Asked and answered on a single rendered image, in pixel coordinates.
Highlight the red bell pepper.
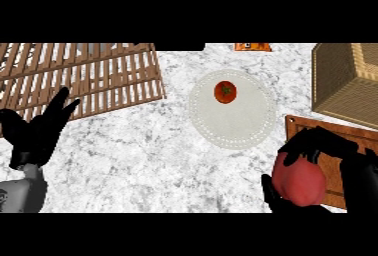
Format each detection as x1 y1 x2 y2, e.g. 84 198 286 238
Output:
270 151 328 208

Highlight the brown wooden cutting board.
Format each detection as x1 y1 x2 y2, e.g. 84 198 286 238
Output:
283 114 378 211

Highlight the orange box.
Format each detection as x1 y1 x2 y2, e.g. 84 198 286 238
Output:
232 43 273 52

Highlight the red tomato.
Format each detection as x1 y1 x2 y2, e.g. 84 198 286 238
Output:
213 80 239 105

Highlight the wooden slatted crate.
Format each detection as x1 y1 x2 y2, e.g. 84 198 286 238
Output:
0 43 168 138

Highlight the tan wicker basket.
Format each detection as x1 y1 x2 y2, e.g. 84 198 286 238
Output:
310 43 378 130

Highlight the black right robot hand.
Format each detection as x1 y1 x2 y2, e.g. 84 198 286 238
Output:
260 126 378 214

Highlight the white round placemat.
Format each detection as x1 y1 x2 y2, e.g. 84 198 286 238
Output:
187 69 278 150

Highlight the black appliance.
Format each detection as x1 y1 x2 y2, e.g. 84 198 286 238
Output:
152 43 207 52

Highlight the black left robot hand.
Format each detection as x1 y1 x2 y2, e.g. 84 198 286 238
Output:
0 86 81 170

